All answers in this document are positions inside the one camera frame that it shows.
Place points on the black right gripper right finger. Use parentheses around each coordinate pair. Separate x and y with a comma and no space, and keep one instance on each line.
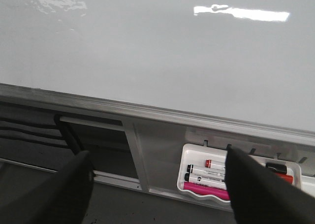
(259,196)

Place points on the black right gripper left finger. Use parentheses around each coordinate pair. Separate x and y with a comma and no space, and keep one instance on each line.
(65,196)

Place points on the magenta marker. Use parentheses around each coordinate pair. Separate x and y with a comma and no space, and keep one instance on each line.
(205,190)

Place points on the black and orange eraser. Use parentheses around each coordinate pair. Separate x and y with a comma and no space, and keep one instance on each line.
(280,170)

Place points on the red capped white marker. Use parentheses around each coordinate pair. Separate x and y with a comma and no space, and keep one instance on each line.
(215,164)

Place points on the white plastic marker tray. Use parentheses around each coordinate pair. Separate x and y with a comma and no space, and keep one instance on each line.
(204,174)

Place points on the lower black capped white marker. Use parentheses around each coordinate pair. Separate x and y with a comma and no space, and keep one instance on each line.
(205,181)

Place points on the black capped white marker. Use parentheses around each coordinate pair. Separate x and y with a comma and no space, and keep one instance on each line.
(203,170)
(205,181)

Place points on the upper black capped white marker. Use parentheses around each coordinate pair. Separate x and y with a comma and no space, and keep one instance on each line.
(203,170)

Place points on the white whiteboard with aluminium frame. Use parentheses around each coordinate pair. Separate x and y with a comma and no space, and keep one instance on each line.
(241,66)

